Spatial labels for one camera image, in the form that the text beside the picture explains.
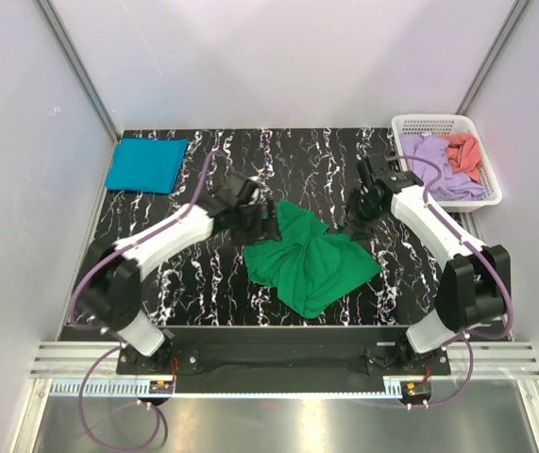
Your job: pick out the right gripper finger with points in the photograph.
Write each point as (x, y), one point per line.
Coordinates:
(342, 222)
(359, 230)

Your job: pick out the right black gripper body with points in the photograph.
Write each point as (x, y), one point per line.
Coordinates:
(362, 206)

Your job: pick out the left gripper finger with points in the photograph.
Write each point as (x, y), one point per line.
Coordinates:
(270, 231)
(271, 212)

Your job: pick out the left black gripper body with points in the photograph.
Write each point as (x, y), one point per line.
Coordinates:
(247, 226)

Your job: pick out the green t-shirt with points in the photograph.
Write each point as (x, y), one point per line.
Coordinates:
(309, 267)

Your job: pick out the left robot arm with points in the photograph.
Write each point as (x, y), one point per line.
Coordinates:
(111, 275)

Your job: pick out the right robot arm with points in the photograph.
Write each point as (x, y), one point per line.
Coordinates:
(474, 293)

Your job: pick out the white plastic basket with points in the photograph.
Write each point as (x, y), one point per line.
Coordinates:
(444, 125)

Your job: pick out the purple t-shirt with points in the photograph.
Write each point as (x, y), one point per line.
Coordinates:
(426, 155)

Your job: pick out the coral t-shirt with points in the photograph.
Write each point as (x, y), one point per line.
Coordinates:
(464, 155)

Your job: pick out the folded blue t-shirt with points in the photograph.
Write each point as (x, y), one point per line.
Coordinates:
(145, 165)

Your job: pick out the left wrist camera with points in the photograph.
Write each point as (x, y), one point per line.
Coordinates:
(246, 190)

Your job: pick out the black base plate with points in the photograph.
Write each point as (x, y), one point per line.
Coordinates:
(282, 360)

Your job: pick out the aluminium frame rail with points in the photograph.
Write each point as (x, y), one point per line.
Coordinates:
(79, 403)

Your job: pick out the right corner frame post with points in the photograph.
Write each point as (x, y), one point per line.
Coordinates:
(508, 27)

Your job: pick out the corner frame post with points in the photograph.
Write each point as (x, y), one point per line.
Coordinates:
(68, 49)
(508, 27)

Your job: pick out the left corner frame post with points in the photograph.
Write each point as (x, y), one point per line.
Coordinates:
(68, 49)

